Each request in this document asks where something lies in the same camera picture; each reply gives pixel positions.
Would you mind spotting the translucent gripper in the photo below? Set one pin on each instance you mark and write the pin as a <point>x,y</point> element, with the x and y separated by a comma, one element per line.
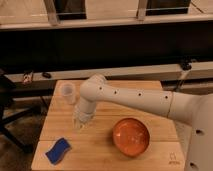
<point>78,124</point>

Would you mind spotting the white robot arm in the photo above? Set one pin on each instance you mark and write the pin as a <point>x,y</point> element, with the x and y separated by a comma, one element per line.
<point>193,110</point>

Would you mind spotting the blue sponge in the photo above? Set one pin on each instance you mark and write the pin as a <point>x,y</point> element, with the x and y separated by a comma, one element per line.
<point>58,150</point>

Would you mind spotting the clear plastic cup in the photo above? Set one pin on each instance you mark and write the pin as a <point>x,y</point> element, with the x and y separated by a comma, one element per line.
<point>68,92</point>

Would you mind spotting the orange bowl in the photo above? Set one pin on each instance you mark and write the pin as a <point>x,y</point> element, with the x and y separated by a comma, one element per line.
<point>131,137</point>

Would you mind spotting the small black object on ledge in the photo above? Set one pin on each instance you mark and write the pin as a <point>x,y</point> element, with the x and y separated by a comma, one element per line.
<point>46,75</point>

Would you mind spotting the red white object on ledge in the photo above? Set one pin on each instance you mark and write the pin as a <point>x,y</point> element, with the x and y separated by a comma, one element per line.
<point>28,77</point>

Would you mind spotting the black clamp with cable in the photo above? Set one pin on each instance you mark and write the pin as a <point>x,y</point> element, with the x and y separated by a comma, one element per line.
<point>186,66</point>

